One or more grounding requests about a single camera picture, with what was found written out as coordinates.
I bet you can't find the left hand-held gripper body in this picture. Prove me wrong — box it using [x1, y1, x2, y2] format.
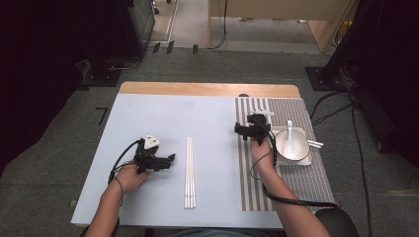
[133, 132, 167, 175]

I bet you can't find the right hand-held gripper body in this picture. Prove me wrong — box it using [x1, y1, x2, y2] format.
[246, 110, 275, 146]

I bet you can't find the row of white chopsticks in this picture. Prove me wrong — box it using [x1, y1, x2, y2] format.
[184, 136, 198, 209]

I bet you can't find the white square plate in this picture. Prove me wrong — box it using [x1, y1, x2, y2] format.
[270, 126, 313, 166]

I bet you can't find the person's right hand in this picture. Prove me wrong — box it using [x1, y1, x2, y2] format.
[250, 138, 277, 176]

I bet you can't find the person's left hand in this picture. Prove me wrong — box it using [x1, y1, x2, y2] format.
[113, 161, 151, 196]

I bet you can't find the white ceramic spoon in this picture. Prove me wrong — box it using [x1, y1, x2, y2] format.
[283, 119, 299, 160]

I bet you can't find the white bowl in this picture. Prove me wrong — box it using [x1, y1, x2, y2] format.
[274, 128, 311, 162]

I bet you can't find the black corner tape mark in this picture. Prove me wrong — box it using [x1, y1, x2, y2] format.
[95, 107, 109, 126]

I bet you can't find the grey striped placemat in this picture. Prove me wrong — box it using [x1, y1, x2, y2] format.
[234, 97, 336, 212]

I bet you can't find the person's blue clothing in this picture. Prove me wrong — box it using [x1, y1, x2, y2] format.
[164, 227, 275, 237]

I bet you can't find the black stand with pole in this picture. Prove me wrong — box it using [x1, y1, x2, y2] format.
[305, 0, 375, 93]

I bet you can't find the black stand base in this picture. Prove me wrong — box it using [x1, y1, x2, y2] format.
[81, 58, 123, 88]

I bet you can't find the light wooden desk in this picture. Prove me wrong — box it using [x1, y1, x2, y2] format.
[208, 0, 359, 53]

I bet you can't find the black chair seat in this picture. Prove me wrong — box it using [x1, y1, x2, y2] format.
[315, 207, 361, 237]

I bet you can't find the black equipment cabinet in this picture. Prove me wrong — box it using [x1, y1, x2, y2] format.
[117, 0, 156, 60]

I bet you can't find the dark curtain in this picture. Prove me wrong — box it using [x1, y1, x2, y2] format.
[0, 0, 132, 174]
[354, 0, 419, 169]

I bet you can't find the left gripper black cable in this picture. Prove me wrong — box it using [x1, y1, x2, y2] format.
[107, 138, 143, 186]

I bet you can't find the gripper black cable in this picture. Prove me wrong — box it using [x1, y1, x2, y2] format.
[107, 138, 143, 186]
[255, 117, 341, 210]

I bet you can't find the black wrist strap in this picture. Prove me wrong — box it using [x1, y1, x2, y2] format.
[113, 176, 125, 207]
[249, 151, 275, 181]

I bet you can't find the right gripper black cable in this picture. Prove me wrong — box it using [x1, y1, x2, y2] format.
[255, 117, 341, 210]

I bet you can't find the grey floor cable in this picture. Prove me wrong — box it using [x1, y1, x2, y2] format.
[106, 56, 142, 72]

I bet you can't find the thin black hanging cable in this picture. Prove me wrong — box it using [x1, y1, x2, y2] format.
[210, 0, 229, 50]

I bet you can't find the long black floor cable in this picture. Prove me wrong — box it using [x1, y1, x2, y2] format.
[349, 93, 374, 237]

